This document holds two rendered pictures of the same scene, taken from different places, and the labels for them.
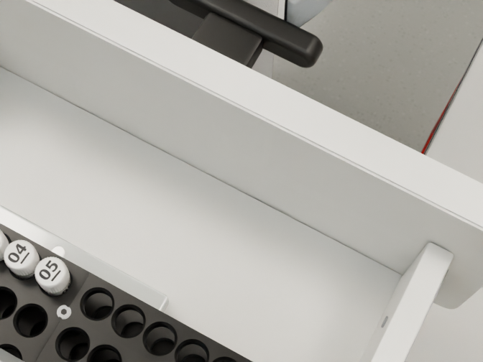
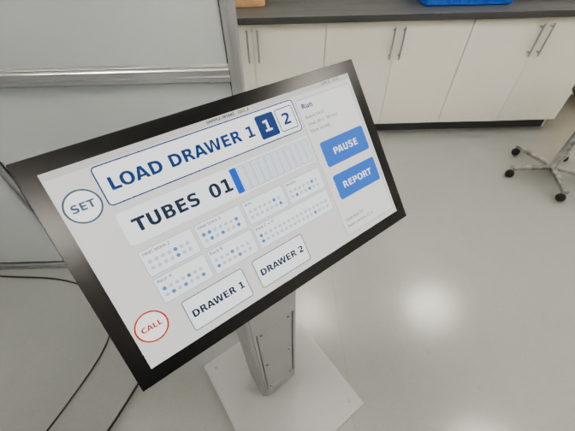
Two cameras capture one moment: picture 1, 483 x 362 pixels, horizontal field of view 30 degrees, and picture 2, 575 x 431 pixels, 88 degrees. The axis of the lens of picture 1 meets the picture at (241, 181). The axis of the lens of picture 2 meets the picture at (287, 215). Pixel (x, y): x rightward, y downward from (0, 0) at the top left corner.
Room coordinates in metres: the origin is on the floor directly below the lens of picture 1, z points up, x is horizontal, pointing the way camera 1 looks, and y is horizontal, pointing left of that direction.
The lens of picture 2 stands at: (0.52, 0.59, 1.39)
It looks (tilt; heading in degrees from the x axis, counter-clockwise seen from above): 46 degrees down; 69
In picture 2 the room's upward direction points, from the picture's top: 1 degrees counter-clockwise
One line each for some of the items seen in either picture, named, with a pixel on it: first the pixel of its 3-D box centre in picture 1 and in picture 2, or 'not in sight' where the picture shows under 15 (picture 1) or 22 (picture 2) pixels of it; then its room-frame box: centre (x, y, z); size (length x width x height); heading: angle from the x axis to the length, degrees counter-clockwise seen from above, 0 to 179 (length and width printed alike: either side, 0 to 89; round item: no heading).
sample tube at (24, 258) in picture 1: (30, 268); not in sight; (0.09, 0.08, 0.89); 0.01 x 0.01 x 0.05
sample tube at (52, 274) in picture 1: (59, 285); not in sight; (0.08, 0.07, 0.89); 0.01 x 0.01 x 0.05
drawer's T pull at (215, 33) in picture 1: (229, 40); not in sight; (0.19, 0.01, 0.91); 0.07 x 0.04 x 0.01; 66
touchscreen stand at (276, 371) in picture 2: not in sight; (275, 337); (0.60, 0.93, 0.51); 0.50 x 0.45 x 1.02; 104
